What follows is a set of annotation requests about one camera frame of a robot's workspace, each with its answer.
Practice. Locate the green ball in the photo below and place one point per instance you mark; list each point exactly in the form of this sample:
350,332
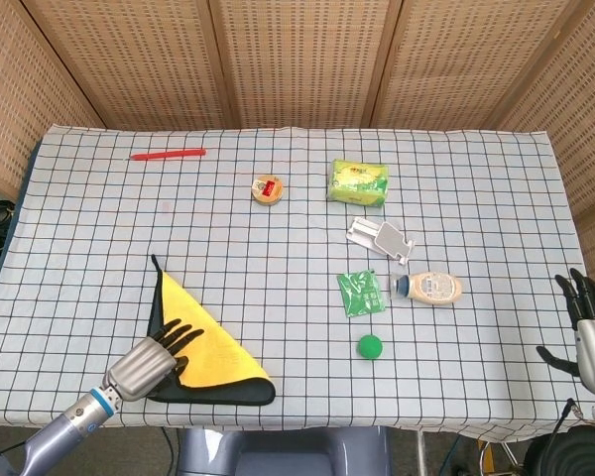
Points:
370,346

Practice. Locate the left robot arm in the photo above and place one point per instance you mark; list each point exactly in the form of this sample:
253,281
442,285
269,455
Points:
59,426

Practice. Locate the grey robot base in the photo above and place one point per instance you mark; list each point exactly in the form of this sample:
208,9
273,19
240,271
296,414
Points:
282,453

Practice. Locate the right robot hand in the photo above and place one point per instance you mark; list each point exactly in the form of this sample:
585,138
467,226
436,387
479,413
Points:
592,337

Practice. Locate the checkered tablecloth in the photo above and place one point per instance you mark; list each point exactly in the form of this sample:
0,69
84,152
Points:
297,198

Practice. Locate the beige squeeze bottle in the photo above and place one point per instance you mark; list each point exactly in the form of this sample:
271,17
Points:
431,288

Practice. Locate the black round object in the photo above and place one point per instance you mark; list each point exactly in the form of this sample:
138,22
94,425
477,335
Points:
560,453

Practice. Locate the woven folding screen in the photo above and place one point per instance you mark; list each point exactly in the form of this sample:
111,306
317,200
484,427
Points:
297,59

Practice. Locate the round wooden tin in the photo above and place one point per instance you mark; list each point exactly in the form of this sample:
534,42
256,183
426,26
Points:
268,190

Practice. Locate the dark green cleaning cloth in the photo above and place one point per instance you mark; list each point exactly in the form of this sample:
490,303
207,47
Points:
213,352

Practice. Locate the white phone stand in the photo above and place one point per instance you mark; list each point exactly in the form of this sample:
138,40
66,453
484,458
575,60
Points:
381,239

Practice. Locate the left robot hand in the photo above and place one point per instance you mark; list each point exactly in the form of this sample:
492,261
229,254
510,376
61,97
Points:
146,364

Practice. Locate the green sachet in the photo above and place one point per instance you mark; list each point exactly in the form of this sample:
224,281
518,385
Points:
361,294

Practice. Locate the red pen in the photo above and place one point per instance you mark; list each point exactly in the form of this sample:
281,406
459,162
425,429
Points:
168,154

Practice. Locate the green tissue pack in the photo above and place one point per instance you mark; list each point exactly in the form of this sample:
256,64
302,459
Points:
358,182

